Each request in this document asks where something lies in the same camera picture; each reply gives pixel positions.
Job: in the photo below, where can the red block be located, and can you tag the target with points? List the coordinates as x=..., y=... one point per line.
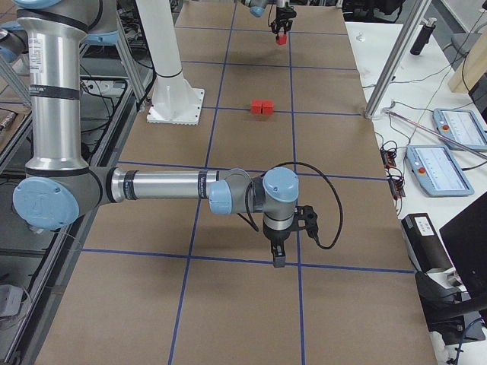
x=281, y=39
x=268, y=107
x=256, y=106

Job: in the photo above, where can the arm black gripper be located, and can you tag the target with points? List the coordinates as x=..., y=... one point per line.
x=281, y=14

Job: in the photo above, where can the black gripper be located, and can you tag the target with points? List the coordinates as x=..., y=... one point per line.
x=276, y=236

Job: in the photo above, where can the near teach pendant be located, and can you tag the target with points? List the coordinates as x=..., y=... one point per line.
x=437, y=172

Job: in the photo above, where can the far teach pendant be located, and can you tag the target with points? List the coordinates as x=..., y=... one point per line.
x=462, y=126

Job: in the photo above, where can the black handheld grip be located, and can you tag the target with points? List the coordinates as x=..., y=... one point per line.
x=424, y=35

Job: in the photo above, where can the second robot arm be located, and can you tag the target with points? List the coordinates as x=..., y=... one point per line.
x=14, y=41

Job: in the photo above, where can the metal rod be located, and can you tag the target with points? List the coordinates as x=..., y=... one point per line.
x=451, y=144

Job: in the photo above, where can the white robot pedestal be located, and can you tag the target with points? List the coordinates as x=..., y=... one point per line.
x=173, y=100

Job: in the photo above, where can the teach pendant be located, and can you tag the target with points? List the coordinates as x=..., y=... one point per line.
x=437, y=172
x=462, y=126

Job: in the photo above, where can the aluminium frame post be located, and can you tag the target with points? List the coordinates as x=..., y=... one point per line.
x=395, y=56

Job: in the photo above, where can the black box with label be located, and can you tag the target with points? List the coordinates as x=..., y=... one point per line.
x=423, y=243

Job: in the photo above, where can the black monitor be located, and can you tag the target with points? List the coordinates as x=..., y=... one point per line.
x=464, y=237

